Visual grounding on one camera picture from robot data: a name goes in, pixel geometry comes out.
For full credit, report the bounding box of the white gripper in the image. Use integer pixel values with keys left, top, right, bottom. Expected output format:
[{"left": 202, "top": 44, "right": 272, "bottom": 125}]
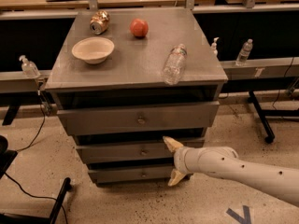
[{"left": 163, "top": 136, "right": 200, "bottom": 187}]

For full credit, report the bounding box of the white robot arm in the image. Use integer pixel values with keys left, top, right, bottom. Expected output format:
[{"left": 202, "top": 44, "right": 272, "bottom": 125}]
[{"left": 163, "top": 136, "right": 299, "bottom": 206}]

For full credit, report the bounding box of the grey top drawer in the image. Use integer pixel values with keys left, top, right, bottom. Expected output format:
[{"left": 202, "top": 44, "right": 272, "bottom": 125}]
[{"left": 58, "top": 102, "right": 219, "bottom": 135}]

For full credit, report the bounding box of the grey drawer cabinet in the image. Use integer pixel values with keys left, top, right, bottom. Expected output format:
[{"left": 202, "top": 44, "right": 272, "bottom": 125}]
[{"left": 46, "top": 8, "right": 227, "bottom": 171}]

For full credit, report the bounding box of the clear plastic water bottle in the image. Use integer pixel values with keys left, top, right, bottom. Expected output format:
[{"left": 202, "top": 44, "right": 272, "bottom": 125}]
[{"left": 162, "top": 44, "right": 187, "bottom": 85}]

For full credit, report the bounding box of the black wheeled table leg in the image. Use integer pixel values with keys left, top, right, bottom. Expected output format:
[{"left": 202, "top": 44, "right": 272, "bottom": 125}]
[{"left": 248, "top": 91, "right": 299, "bottom": 144}]

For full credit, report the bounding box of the small white pump bottle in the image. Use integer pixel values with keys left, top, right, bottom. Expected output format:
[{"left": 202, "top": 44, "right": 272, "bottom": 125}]
[{"left": 211, "top": 37, "right": 219, "bottom": 55}]

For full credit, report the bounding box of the upright water bottle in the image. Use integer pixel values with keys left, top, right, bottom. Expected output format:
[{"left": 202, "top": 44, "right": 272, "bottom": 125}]
[{"left": 235, "top": 39, "right": 253, "bottom": 66}]

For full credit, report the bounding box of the white paper bowl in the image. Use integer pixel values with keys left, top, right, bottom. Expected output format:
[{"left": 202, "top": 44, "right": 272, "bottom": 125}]
[{"left": 72, "top": 37, "right": 115, "bottom": 64}]

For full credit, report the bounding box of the red apple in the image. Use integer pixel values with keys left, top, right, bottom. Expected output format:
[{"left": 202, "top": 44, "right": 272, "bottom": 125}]
[{"left": 130, "top": 19, "right": 149, "bottom": 38}]

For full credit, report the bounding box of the crushed gold soda can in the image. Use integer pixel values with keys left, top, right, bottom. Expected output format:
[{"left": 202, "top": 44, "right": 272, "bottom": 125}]
[{"left": 90, "top": 10, "right": 110, "bottom": 35}]

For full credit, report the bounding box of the hand sanitizer pump bottle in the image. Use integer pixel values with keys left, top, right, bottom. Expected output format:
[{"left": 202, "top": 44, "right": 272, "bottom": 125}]
[{"left": 19, "top": 55, "right": 41, "bottom": 78}]

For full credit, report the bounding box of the black stand leg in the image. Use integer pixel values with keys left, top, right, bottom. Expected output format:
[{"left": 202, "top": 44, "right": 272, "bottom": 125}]
[{"left": 0, "top": 174, "right": 72, "bottom": 224}]

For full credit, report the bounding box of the black floor cable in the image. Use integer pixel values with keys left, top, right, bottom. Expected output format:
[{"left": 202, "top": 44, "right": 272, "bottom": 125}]
[{"left": 2, "top": 103, "right": 69, "bottom": 224}]

